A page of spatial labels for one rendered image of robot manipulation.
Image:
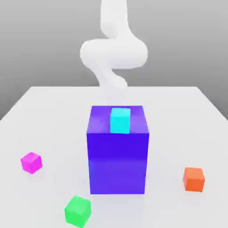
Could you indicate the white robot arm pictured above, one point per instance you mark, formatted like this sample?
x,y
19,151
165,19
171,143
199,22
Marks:
x,y
114,53

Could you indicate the small magenta cube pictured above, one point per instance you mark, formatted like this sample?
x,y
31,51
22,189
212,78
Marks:
x,y
31,163

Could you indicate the small orange cube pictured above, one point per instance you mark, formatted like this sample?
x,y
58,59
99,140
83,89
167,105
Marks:
x,y
194,179

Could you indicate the large purple box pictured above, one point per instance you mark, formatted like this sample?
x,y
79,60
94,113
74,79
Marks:
x,y
117,163

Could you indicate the small green cube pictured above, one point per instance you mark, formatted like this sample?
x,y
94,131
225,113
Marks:
x,y
77,211

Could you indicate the small cyan cube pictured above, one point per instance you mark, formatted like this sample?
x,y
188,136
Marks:
x,y
120,122

